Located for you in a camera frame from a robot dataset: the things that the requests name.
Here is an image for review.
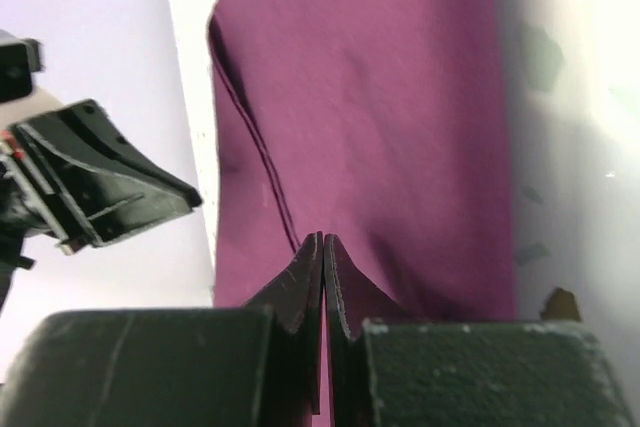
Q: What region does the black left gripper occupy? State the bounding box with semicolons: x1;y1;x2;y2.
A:
1;30;202;302

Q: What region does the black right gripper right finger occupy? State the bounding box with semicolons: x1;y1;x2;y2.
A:
323;234;635;426

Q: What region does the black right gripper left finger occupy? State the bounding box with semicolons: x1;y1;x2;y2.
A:
1;233;323;427

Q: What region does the purple cloth mat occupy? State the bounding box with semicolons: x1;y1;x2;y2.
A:
210;0;515;321

